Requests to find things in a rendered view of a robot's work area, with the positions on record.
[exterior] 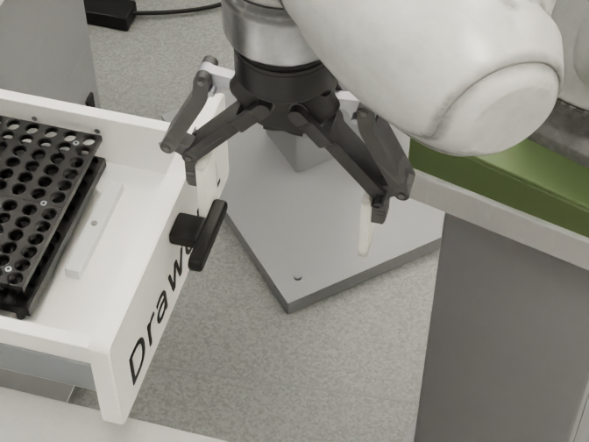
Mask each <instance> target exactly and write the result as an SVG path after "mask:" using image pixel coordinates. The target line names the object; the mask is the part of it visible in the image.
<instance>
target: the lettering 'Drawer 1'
mask: <svg viewBox="0 0 589 442"><path fill-rule="evenodd" d="M185 249H186V254H190V252H191V250H192V248H190V249H189V250H188V248H187V247H186V246H185ZM176 268H177V271H178V274H179V276H181V273H182V247H181V258H180V266H179V264H178V262H177V260H176V261H175V263H174V281H173V279H172V277H171V275H169V276H168V280H169V282H170V285H171V287H172V290H173V292H174V290H175V287H176ZM163 296H164V298H163V301H162V303H161V305H160V309H159V312H158V317H157V321H158V324H160V323H161V321H162V319H163V317H164V314H165V310H166V309H167V293H166V291H165V290H163V291H162V293H161V295H160V298H159V301H158V303H157V306H156V307H157V309H158V307H159V304H160V300H161V298H162V297H163ZM164 302H165V305H164V310H163V313H162V316H161V317H160V311H161V308H162V305H163V303H164ZM153 317H154V312H153V314H152V317H151V320H150V323H149V324H148V326H147V331H148V338H149V344H150V346H151V345H152V342H153V341H152V334H151V324H152V320H153ZM139 344H141V345H142V360H141V363H140V366H139V369H138V372H137V374H136V376H135V371H134V366H133V361H132V357H133V355H134V353H135V351H136V349H137V347H138V345H139ZM144 358H145V340H144V338H142V337H141V338H140V339H139V340H138V342H137V344H136V345H135V347H134V349H133V351H132V354H131V357H130V359H129V362H130V368H131V377H132V382H133V386H134V385H135V382H136V380H137V378H138V375H139V372H140V370H141V368H142V365H143V361H144Z"/></svg>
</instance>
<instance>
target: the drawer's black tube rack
mask: <svg viewBox="0 0 589 442"><path fill-rule="evenodd" d="M0 122H1V123H0V310H6V311H9V312H14V313H16V316H17V319H20V320H21V319H24V318H25V316H29V317H30V316H31V314H32V312H33V310H34V308H35V306H36V304H37V302H38V300H39V298H40V296H41V294H42V292H43V290H44V288H45V286H46V284H47V282H48V280H49V278H50V276H51V274H52V272H53V270H54V268H55V266H56V264H57V262H58V260H59V258H60V256H61V255H62V253H63V251H64V249H65V247H66V245H67V243H68V241H69V239H70V237H71V235H72V233H73V231H74V229H75V227H76V225H77V223H78V221H79V219H80V217H81V215H82V213H83V211H84V209H85V207H86V205H87V203H88V201H89V199H90V197H91V195H92V193H93V192H94V190H95V188H96V185H97V183H98V182H99V180H100V178H101V176H102V174H103V171H104V169H105V168H106V160H105V158H102V157H97V156H94V158H93V160H92V161H91V163H90V165H89V167H88V169H87V171H86V173H85V175H84V176H83V178H82V181H81V183H80V185H79V187H78V189H77V190H76V191H75V194H74V196H73V198H72V200H71V202H70V204H69V206H68V207H67V210H66V212H65V213H64V215H63V217H62V219H61V221H60V223H59V225H58V227H57V229H56V231H55V233H54V235H53V236H52V238H51V240H50V242H49V244H48V246H47V248H46V250H45V252H44V254H43V256H42V258H41V259H40V261H39V264H38V266H37V267H36V269H35V271H34V273H33V275H32V278H31V280H30V281H29V282H28V284H27V286H26V288H25V291H24V292H22V291H17V290H14V289H7V288H3V287H2V283H1V282H2V280H3V278H4V276H5V275H6V273H7V272H10V271H11V270H12V268H11V267H10V265H11V263H12V262H13V260H14V258H15V256H16V254H17V252H18V250H19V248H20V247H21V245H22V243H23V241H24V239H25V237H26V235H27V233H28V232H29V230H30V228H31V227H32V224H33V222H34V220H35V218H36V216H37V215H38V214H39V211H40V209H41V207H42V206H45V205H52V206H56V207H60V208H64V207H61V206H58V205H53V204H49V203H47V202H46V198H47V196H48V194H49V192H50V191H51V189H52V187H53V185H54V183H55V181H56V179H57V178H58V176H59V174H60V171H61V170H62V168H63V167H64V165H65V163H66V161H67V158H68V156H69V155H70V154H71V152H72V150H73V148H74V146H77V145H78V144H79V141H77V140H78V139H79V137H80V135H81V133H82V132H79V131H75V130H70V129H66V128H61V127H57V126H52V125H44V124H40V123H36V122H32V121H27V120H23V119H18V118H10V117H6V116H1V115H0ZM11 125H19V127H18V128H17V129H14V130H12V129H9V126H11ZM31 128H36V129H38V130H37V131H36V132H35V133H29V132H27V131H28V130H29V129H31ZM49 132H56V133H57V134H56V135H55V136H53V137H47V136H46V134H47V133H49ZM6 135H11V136H13V138H12V139H8V138H4V136H6ZM67 136H75V139H74V140H71V141H66V140H65V138H66V137H67ZM24 139H30V140H31V141H32V142H31V143H29V142H24V141H22V140H24ZM43 143H49V144H51V145H50V146H42V145H41V144H43ZM64 146H66V147H69V148H70V149H69V150H63V149H60V148H62V147H64Z"/></svg>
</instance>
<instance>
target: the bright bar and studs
mask: <svg viewBox="0 0 589 442"><path fill-rule="evenodd" d="M123 191H124V186H123V183H122V182H118V181H114V180H108V182H107V184H106V186H105V188H104V190H103V193H102V194H101V196H100V198H99V200H98V202H97V204H96V207H95V208H94V210H93V212H92V214H91V216H90V218H89V221H88V222H87V224H86V226H85V228H84V230H83V232H82V235H81V237H80V238H79V240H78V242H77V244H76V246H75V249H74V251H73V252H72V254H71V256H70V258H69V260H68V262H67V265H66V266H65V273H66V276H67V277H71V278H75V279H79V280H80V279H81V278H82V275H83V273H84V271H85V269H86V267H87V265H88V264H89V261H90V258H91V256H92V254H93V252H94V251H95V249H96V246H97V244H98V242H99V240H100V238H101V237H102V235H103V232H104V230H105V228H106V225H107V224H108V222H109V220H110V217H111V215H112V213H113V211H114V209H115V208H116V206H117V203H118V201H119V199H120V197H121V195H122V193H123Z"/></svg>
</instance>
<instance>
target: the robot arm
mask: <svg viewBox="0 0 589 442"><path fill-rule="evenodd" d="M221 5H222V20H223V29H224V35H225V37H226V39H227V40H228V41H229V42H230V44H231V46H232V47H233V50H234V68H235V71H234V70H230V69H228V68H221V67H219V66H218V60H217V58H215V57H214V56H212V55H206V56H205V57H204V58H203V60H202V63H201V65H200V67H199V68H198V70H197V73H196V75H195V78H194V81H193V89H192V91H191V92H190V94H189V95H188V97H187V99H186V101H185V102H184V104H183V105H182V106H181V108H180V109H179V111H178V112H177V114H176V115H175V117H174V119H173V120H172V122H171V124H170V125H169V126H168V129H167V132H166V134H165V136H164V138H163V140H162V141H161V143H160V149H161V151H162V152H164V153H173V152H176V153H178V154H179V155H181V157H182V159H183V160H184V163H185V172H186V181H187V183H188V185H191V186H196V187H197V197H198V209H199V217H205V218H206V217H207V215H208V213H209V209H210V207H211V204H212V203H213V201H214V200H215V199H218V195H217V181H216V153H215V148H216V147H218V146H220V145H221V144H223V143H224V142H225V141H226V140H227V139H229V138H231V137H232V136H234V135H235V134H237V133H238V132H244V131H246V130H247V129H248V128H250V127H251V126H253V125H255V124H256V123H258V124H260V125H263V129H265V130H270V131H284V132H287V133H290V134H293V135H296V136H301V137H302V136H303V134H305V133H306V135H307V136H308V137H309V138H310V139H311V140H312V141H313V142H314V143H315V144H316V145H317V146H318V147H319V148H323V147H324V148H325V149H326V150H327V151H328V152H329V153H330V154H331V155H332V156H333V157H334V158H335V159H336V160H337V162H338V163H339V164H340V165H341V166H342V167H343V168H344V169H345V170H346V171H347V172H348V173H349V174H350V175H351V177H352V178H353V179H354V180H355V181H356V182H357V183H358V184H359V185H360V186H361V187H362V188H363V189H364V193H363V196H362V199H361V210H360V224H359V238H358V254H359V256H363V257H366V256H367V254H368V251H369V247H370V245H371V242H372V238H373V234H374V227H375V223H376V224H381V225H383V223H384V222H385V221H386V218H387V213H388V210H389V202H390V197H393V196H395V197H396V198H397V199H398V200H401V201H406V200H408V199H409V196H410V193H411V189H412V187H413V183H414V180H415V170H414V169H413V168H412V166H411V164H410V162H409V160H408V157H407V155H406V154H405V153H404V151H403V149H402V147H401V144H400V143H399V141H398V139H397V138H396V136H395V134H394V132H393V130H392V128H391V126H390V124H391V125H393V126H394V127H395V128H396V129H398V130H399V131H401V132H403V133H404V134H406V135H407V136H409V137H410V138H411V139H413V140H415V141H417V142H419V143H420V144H422V145H424V146H426V147H428V148H430V149H433V150H435V151H438V152H439V153H445V154H448V155H452V156H484V155H490V154H494V153H499V152H502V151H504V150H507V149H508V148H510V147H512V146H515V145H517V144H518V143H520V142H521V141H523V140H524V139H529V140H532V141H534V142H536V143H537V144H539V145H541V146H544V147H546V148H548V149H550V150H551V151H553V152H555V153H558V154H560V155H562V156H564V157H565V158H567V159H569V160H573V161H575V162H577V163H578V164H580V165H582V166H584V167H586V168H589V0H221ZM337 80H339V81H340V82H341V83H342V84H343V85H344V86H345V87H346V89H347V90H348V91H342V88H341V87H340V85H339V84H338V81H337ZM223 88H230V91H231V94H232V95H233V96H234V97H235V98H236V99H237V101H236V102H235V103H233V104H232V105H231V106H229V107H228V108H226V109H225V110H223V111H222V112H220V113H219V114H218V115H216V116H215V117H214V118H212V119H211V120H210V121H209V122H207V123H206V124H205V125H203V126H201V127H200V128H199V129H197V130H196V127H195V128H194V130H193V132H192V134H190V133H188V132H187V131H188V129H189V128H190V126H191V125H192V124H193V123H194V122H195V120H196V118H197V117H198V115H199V114H200V112H201V111H202V109H203V107H204V106H205V104H206V103H207V100H208V98H209V96H210V97H213V96H214V95H215V94H218V93H220V92H221V90H222V89H223ZM340 109H343V110H345V111H347V112H348V113H349V115H350V117H351V123H352V124H354V125H358V130H359V133H360V135H361V137H362V139H363V140H364V142H365V143H364V142H363V141H362V139H361V138H360V137H359V136H358V135H357V134H356V133H355V132H354V131H353V130H352V129H351V128H350V126H348V125H347V124H346V123H345V121H344V116H343V113H342V111H341V110H340ZM389 123H390V124H389ZM321 125H323V126H321Z"/></svg>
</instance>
